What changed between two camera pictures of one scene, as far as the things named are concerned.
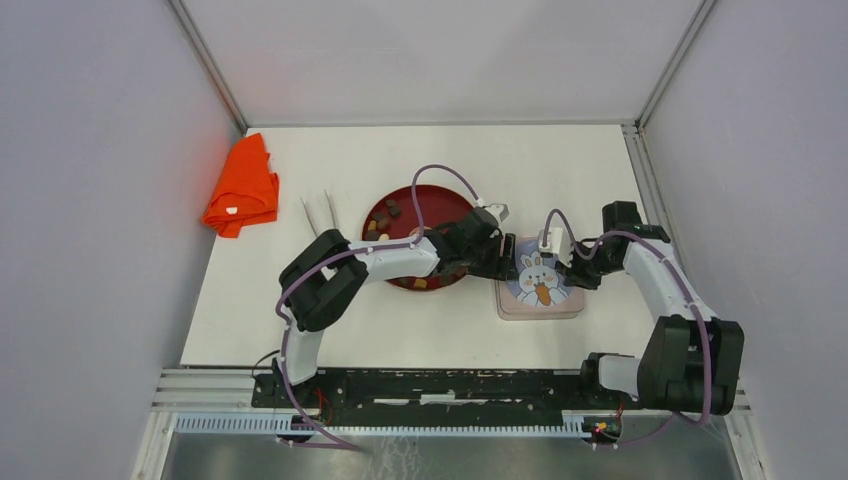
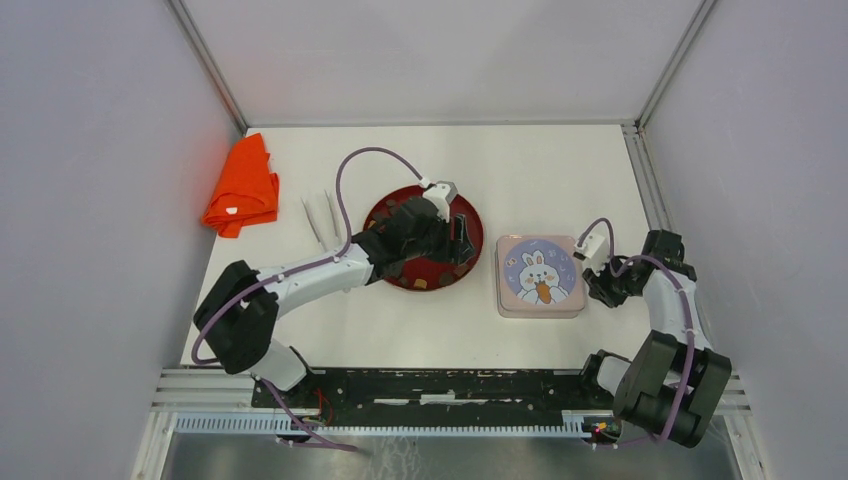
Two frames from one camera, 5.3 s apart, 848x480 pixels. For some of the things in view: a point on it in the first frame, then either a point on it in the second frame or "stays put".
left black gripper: x=503 y=268 to x=463 y=248
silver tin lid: x=540 y=286 stays put
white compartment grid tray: x=548 y=316 stays put
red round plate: x=391 y=216 stays put
